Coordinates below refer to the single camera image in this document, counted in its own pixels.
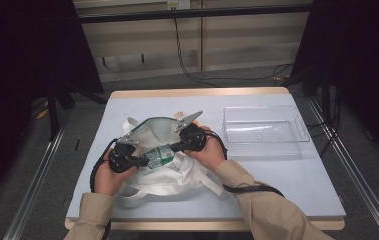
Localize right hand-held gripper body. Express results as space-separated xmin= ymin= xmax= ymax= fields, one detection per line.
xmin=172 ymin=110 xmax=209 ymax=155

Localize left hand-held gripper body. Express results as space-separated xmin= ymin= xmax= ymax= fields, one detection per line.
xmin=107 ymin=132 xmax=142 ymax=174

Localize green and white package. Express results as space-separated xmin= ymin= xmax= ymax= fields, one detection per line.
xmin=142 ymin=144 xmax=176 ymax=170

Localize white canvas tote bag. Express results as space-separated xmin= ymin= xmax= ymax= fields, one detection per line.
xmin=116 ymin=110 xmax=227 ymax=209

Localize clear plastic container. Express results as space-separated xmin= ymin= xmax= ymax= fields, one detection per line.
xmin=222 ymin=105 xmax=312 ymax=158

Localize person's right hand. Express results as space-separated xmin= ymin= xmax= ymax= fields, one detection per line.
xmin=183 ymin=125 xmax=227 ymax=173

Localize person's left hand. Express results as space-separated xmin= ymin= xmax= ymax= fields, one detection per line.
xmin=93 ymin=147 xmax=139 ymax=197

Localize black metal stand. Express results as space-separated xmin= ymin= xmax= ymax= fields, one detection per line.
xmin=44 ymin=74 xmax=61 ymax=142
xmin=320 ymin=64 xmax=333 ymax=125

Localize black horizontal bar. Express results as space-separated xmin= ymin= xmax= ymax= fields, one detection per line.
xmin=76 ymin=3 xmax=314 ymax=25

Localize black curtain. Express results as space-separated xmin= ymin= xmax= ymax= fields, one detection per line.
xmin=290 ymin=0 xmax=379 ymax=169
xmin=0 ymin=0 xmax=105 ymax=214

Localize left hand-held gripper cable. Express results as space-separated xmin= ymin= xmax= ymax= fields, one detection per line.
xmin=88 ymin=137 xmax=119 ymax=240

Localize hand-held gripper cable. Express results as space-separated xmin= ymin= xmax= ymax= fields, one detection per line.
xmin=88 ymin=137 xmax=119 ymax=240
xmin=204 ymin=129 xmax=286 ymax=199

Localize long black floor cable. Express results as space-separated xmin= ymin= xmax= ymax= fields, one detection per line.
xmin=172 ymin=17 xmax=295 ymax=88

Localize right hand-held gripper cable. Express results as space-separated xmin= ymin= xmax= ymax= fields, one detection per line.
xmin=204 ymin=129 xmax=286 ymax=199

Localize aluminium floor rail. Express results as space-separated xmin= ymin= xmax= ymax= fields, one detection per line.
xmin=2 ymin=108 xmax=75 ymax=240
xmin=306 ymin=97 xmax=379 ymax=240

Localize white wall outlet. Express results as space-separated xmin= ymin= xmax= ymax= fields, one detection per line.
xmin=166 ymin=0 xmax=192 ymax=11

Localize thin black floor cables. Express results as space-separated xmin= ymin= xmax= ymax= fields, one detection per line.
xmin=306 ymin=87 xmax=343 ymax=158

